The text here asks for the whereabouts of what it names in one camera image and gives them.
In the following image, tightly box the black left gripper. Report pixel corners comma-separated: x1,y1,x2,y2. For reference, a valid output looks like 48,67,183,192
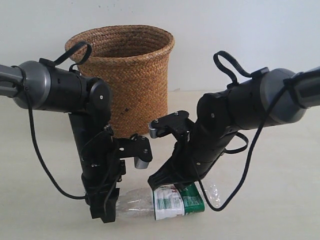
68,112,121,223

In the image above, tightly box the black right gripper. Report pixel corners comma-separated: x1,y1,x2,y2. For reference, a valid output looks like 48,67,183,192
147,120,238,190

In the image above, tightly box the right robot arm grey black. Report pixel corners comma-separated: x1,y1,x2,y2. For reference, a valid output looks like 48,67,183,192
148,68,320,190

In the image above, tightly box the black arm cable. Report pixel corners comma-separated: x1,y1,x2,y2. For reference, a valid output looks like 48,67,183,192
23,41,121,216
174,50,301,212

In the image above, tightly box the brown woven wicker basket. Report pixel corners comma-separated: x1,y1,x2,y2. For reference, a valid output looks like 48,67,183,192
64,24,175,138

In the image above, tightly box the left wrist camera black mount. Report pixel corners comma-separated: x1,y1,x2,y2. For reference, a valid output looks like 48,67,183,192
114,133,153,170

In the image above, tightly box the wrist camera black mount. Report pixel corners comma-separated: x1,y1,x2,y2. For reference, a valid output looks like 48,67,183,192
114,133,153,170
148,110,195,139

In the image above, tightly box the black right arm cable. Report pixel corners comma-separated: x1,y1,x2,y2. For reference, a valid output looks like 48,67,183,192
174,50,301,212

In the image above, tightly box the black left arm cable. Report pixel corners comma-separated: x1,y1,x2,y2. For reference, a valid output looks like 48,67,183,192
23,41,121,216

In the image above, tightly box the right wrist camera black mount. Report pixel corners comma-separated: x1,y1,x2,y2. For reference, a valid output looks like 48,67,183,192
148,110,195,139

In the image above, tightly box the clear plastic bottle green label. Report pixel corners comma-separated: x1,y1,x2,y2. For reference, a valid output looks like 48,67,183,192
116,183,221,221

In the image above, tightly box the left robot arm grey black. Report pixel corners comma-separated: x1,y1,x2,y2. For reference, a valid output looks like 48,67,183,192
0,60,121,223

